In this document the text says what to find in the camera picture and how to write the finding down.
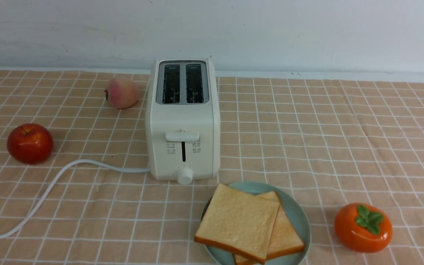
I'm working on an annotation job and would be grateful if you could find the toast slice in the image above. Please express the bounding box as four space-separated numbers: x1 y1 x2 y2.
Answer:
194 183 280 264
233 191 305 265

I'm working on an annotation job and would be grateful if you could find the white two-slot toaster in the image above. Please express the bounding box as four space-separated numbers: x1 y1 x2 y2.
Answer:
144 58 221 185

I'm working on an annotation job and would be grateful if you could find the pink peach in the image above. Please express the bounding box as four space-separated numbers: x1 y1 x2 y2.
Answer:
104 77 140 109

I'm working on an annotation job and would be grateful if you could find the orange checkered tablecloth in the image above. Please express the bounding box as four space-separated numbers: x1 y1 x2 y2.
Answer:
0 70 424 265

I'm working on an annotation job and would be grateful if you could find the orange persimmon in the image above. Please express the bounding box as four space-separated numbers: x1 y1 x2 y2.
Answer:
334 203 393 253

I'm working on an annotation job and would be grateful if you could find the red apple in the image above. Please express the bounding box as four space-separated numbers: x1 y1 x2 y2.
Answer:
6 123 54 165

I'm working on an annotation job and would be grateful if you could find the white toaster power cable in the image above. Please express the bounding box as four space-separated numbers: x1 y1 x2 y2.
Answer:
0 159 150 240

